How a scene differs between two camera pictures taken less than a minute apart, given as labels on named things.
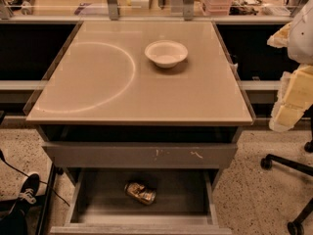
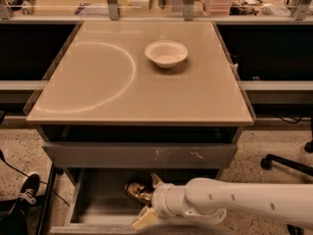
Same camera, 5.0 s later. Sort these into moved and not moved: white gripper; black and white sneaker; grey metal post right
Moved: white gripper
Not moved: black and white sneaker; grey metal post right
